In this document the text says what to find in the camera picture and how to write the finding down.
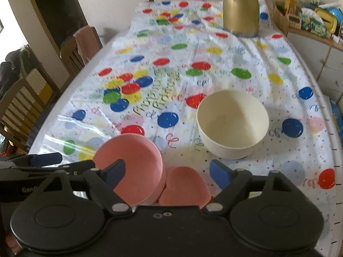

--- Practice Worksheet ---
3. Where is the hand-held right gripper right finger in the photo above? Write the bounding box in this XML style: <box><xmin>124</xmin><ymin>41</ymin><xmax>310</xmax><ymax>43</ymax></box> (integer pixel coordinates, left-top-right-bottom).
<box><xmin>204</xmin><ymin>160</ymin><xmax>303</xmax><ymax>216</ymax></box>

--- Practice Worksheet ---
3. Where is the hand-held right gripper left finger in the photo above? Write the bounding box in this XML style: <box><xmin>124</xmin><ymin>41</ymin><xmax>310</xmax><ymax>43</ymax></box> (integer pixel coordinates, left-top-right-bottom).
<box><xmin>33</xmin><ymin>159</ymin><xmax>133</xmax><ymax>216</ymax></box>

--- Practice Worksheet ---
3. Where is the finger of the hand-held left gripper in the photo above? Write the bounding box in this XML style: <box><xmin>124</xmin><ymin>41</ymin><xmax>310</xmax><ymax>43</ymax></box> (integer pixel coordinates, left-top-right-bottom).
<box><xmin>0</xmin><ymin>160</ymin><xmax>96</xmax><ymax>176</ymax></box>
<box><xmin>0</xmin><ymin>152</ymin><xmax>63</xmax><ymax>168</ymax></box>

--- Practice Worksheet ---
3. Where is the pink bowl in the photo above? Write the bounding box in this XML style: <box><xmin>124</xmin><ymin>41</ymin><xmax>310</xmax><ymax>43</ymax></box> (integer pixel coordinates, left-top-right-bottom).
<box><xmin>92</xmin><ymin>135</ymin><xmax>167</xmax><ymax>206</ymax></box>

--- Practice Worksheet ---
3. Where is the pink heart-shaped dish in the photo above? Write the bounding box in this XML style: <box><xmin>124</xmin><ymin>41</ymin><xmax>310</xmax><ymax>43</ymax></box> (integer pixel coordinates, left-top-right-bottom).
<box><xmin>159</xmin><ymin>166</ymin><xmax>212</xmax><ymax>206</ymax></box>

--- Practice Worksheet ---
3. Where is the cream bowl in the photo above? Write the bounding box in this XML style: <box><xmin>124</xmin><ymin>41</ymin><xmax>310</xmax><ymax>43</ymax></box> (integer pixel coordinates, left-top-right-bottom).
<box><xmin>196</xmin><ymin>90</ymin><xmax>270</xmax><ymax>160</ymax></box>

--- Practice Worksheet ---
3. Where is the wooden slatted chair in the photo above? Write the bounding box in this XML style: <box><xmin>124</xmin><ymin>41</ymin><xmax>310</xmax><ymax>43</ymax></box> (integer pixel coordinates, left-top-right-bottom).
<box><xmin>0</xmin><ymin>67</ymin><xmax>61</xmax><ymax>153</ymax></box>

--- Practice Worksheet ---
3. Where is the black jacket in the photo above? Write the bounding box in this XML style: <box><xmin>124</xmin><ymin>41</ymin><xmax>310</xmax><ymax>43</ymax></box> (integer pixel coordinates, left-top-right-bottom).
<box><xmin>0</xmin><ymin>47</ymin><xmax>33</xmax><ymax>97</ymax></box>

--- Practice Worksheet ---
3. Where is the balloon print tablecloth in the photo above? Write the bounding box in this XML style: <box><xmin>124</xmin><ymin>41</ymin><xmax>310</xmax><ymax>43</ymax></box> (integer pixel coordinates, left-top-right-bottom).
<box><xmin>28</xmin><ymin>0</ymin><xmax>338</xmax><ymax>249</ymax></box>

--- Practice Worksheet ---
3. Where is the pink towel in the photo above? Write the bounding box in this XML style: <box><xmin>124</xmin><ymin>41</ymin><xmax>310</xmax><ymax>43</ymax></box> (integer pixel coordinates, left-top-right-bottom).
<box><xmin>73</xmin><ymin>26</ymin><xmax>94</xmax><ymax>65</ymax></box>

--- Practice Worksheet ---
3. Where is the blue and white flat box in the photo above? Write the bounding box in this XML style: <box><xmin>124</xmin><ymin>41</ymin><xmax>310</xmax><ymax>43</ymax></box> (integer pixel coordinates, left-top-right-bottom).
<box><xmin>328</xmin><ymin>99</ymin><xmax>343</xmax><ymax>140</ymax></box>

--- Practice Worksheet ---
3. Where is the white wooden cabinet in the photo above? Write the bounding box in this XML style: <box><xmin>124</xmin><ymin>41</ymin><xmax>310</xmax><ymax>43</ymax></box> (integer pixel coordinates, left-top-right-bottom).
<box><xmin>288</xmin><ymin>24</ymin><xmax>343</xmax><ymax>105</ymax></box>

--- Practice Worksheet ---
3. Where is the dark built-in bookshelf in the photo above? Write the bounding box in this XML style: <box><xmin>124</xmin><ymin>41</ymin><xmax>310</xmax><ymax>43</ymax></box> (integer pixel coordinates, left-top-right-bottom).
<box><xmin>27</xmin><ymin>0</ymin><xmax>89</xmax><ymax>49</ymax></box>

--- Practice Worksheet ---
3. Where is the gold thermos jug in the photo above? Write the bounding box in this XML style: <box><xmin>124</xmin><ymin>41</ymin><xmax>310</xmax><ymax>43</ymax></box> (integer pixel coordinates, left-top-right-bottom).
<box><xmin>223</xmin><ymin>0</ymin><xmax>260</xmax><ymax>38</ymax></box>

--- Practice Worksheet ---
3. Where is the brown cardboard box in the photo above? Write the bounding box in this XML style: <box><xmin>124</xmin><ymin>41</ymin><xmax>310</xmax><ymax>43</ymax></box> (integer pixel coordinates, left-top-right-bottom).
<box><xmin>269</xmin><ymin>0</ymin><xmax>291</xmax><ymax>34</ymax></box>

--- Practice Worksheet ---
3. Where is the small white timer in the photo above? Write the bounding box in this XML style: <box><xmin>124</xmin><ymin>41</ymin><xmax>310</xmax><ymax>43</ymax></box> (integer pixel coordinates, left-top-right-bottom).
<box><xmin>288</xmin><ymin>12</ymin><xmax>303</xmax><ymax>28</ymax></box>

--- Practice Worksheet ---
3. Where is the green tissue box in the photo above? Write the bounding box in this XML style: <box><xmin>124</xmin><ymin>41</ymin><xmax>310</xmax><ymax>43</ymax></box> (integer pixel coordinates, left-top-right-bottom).
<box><xmin>300</xmin><ymin>8</ymin><xmax>331</xmax><ymax>38</ymax></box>

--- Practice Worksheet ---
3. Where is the yellow box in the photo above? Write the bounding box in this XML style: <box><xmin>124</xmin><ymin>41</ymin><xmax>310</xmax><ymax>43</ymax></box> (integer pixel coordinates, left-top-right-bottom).
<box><xmin>314</xmin><ymin>7</ymin><xmax>340</xmax><ymax>34</ymax></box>

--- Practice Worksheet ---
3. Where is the blue globe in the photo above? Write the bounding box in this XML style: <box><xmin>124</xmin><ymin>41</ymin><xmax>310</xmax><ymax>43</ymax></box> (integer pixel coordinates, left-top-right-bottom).
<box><xmin>328</xmin><ymin>8</ymin><xmax>343</xmax><ymax>27</ymax></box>

